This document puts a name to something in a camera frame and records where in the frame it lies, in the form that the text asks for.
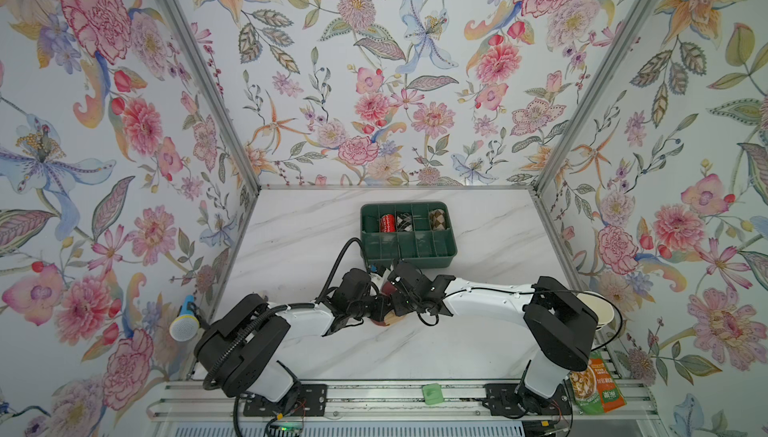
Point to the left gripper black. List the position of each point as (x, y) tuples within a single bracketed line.
[(381, 301)]

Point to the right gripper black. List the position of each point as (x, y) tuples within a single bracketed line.
[(396, 306)]

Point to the striped tan maroon purple sock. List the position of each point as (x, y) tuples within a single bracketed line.
[(386, 299)]

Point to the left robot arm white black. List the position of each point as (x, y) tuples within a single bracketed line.
[(238, 351)]

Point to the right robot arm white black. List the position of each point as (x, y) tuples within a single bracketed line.
[(562, 325)]

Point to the green divided organizer tray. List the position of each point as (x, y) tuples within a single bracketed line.
[(422, 247)]

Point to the black white argyle rolled sock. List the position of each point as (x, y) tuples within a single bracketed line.
[(404, 222)]

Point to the red rolled sock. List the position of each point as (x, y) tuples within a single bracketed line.
[(387, 223)]

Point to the brown checkered rolled sock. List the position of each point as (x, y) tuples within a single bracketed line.
[(438, 220)]

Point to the green sticky tag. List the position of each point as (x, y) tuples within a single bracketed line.
[(432, 394)]

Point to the blue white toy microphone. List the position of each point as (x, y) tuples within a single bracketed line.
[(185, 326)]

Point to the stacked paper cups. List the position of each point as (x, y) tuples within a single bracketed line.
[(600, 307)]

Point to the green snack packet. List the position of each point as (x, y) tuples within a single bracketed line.
[(594, 390)]

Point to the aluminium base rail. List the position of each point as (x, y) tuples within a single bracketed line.
[(381, 400)]

